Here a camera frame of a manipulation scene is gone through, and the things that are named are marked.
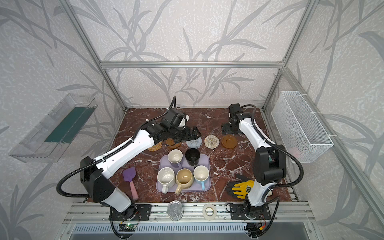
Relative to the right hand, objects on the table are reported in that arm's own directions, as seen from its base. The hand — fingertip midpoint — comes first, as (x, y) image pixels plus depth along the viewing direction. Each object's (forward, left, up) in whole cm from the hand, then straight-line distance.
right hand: (231, 126), depth 92 cm
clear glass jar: (-44, +31, -7) cm, 55 cm away
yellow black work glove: (-34, -2, -11) cm, 36 cm away
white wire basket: (-22, -23, +22) cm, 39 cm away
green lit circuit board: (-50, +55, -14) cm, 76 cm away
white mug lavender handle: (-16, +35, -9) cm, 39 cm away
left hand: (-12, +21, +12) cm, 27 cm away
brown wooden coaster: (-3, 0, -14) cm, 14 cm away
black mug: (-16, +24, -9) cm, 30 cm away
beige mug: (-29, +28, -11) cm, 42 cm away
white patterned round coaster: (-3, +12, -13) cm, 18 cm away
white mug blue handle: (-26, +19, -11) cm, 34 cm away
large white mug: (-27, +39, -11) cm, 49 cm away
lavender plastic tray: (-34, +35, -10) cm, 50 cm away
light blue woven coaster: (-5, +23, -12) cm, 27 cm away
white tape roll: (-47, +16, -12) cm, 51 cm away
